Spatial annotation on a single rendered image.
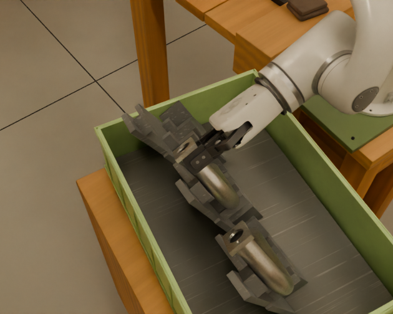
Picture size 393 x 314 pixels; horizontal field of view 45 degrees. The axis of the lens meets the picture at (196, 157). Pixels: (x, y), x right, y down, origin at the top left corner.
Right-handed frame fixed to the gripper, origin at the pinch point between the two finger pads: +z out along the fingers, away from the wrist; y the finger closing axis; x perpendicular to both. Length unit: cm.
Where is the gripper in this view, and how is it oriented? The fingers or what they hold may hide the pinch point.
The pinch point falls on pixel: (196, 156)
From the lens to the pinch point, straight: 76.4
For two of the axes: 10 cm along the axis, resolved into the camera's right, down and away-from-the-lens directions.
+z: -7.7, 6.3, 0.6
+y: 1.2, 2.4, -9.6
